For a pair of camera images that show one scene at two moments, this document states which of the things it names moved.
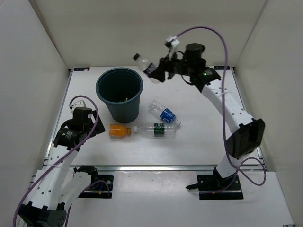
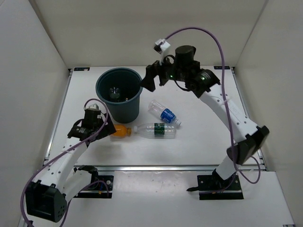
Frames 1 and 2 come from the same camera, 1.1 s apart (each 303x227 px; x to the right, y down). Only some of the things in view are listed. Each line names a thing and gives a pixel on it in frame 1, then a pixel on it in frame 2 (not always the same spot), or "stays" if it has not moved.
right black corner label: [221, 67] stays
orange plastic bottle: [119, 130] stays
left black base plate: [103, 189] stays
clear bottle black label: [142, 63] to [114, 94]
